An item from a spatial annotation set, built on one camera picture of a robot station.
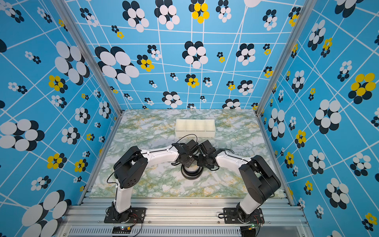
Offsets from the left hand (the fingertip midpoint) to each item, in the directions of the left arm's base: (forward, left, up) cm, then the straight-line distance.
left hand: (190, 160), depth 93 cm
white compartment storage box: (+27, -9, 0) cm, 28 cm away
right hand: (-2, -7, +1) cm, 7 cm away
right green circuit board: (-36, -29, -1) cm, 47 cm away
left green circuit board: (-36, +33, -3) cm, 49 cm away
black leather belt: (-11, -1, 0) cm, 11 cm away
